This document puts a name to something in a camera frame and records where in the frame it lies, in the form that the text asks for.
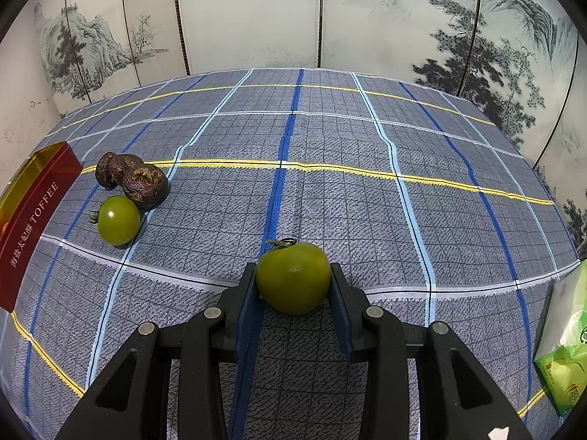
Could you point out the blue plaid tablecloth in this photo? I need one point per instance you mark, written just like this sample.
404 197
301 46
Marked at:
344 146

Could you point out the red and gold tin box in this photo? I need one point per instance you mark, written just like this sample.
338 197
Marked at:
41 206

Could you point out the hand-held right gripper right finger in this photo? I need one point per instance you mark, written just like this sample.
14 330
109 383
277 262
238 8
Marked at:
344 325

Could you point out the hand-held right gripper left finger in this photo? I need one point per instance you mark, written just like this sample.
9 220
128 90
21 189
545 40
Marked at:
247 321

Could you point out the painted landscape folding screen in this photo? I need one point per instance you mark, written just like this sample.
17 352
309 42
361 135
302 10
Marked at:
257 13

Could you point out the green tissue packet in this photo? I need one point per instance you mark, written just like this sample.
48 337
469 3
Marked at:
566 343

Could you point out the green tomato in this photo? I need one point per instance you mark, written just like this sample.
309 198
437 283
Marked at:
293 277
118 220

